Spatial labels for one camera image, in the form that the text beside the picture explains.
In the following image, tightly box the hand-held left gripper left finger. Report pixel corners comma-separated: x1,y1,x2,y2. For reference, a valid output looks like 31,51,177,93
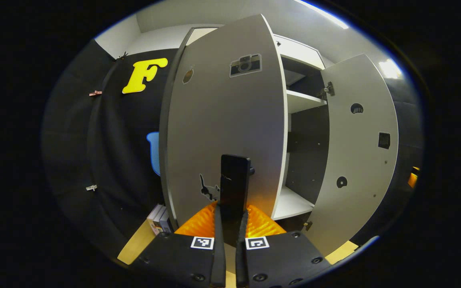
130,202,227,288

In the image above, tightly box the small ceiling light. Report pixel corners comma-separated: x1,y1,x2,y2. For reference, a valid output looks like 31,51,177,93
379,59,402,79

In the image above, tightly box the shoe cabinet door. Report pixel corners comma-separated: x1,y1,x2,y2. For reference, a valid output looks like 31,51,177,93
166,14,288,236
303,53,399,257

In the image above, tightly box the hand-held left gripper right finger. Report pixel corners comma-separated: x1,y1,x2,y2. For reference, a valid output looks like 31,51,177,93
235,204,332,288

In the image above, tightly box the grey double-door shoe cabinet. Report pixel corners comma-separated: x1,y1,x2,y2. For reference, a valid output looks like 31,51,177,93
159,25,332,233

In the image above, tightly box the grey book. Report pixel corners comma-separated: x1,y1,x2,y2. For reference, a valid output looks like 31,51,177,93
158,210,174,234

